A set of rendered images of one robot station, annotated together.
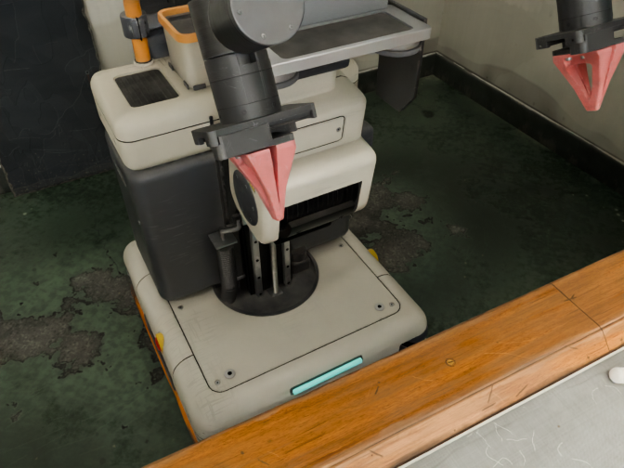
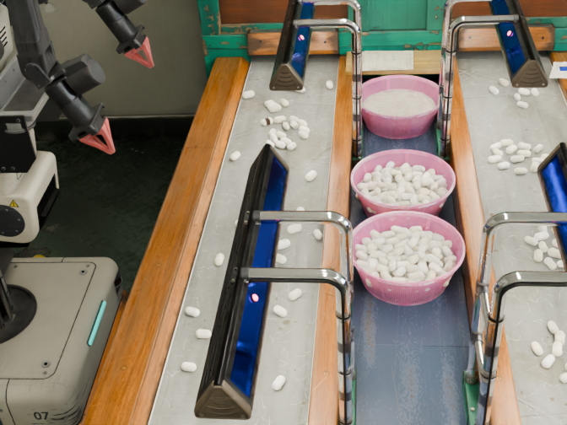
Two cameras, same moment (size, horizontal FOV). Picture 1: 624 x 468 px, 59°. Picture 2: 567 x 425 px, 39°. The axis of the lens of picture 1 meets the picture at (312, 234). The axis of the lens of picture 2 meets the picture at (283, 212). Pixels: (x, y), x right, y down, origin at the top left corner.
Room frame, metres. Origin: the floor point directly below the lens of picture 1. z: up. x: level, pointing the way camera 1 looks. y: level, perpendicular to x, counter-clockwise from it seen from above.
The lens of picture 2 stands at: (-0.80, 1.09, 1.93)
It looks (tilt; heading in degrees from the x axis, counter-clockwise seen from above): 36 degrees down; 305
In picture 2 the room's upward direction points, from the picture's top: 4 degrees counter-clockwise
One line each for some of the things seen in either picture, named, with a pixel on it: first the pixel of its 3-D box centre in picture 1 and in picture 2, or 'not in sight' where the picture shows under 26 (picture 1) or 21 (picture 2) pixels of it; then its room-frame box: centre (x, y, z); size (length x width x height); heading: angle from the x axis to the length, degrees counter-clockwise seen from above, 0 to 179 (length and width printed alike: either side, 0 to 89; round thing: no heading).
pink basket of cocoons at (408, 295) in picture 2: not in sight; (405, 260); (-0.21, -0.23, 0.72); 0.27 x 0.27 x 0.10
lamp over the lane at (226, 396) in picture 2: not in sight; (249, 258); (-0.15, 0.28, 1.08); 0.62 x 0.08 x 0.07; 117
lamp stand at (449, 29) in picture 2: not in sight; (476, 82); (-0.13, -0.80, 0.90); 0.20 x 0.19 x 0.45; 117
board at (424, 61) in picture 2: not in sight; (397, 61); (0.22, -1.06, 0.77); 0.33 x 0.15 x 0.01; 27
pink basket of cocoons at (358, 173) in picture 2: not in sight; (402, 191); (-0.08, -0.47, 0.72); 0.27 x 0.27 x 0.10
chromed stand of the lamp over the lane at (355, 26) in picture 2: not in sight; (328, 84); (0.22, -0.62, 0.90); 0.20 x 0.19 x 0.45; 117
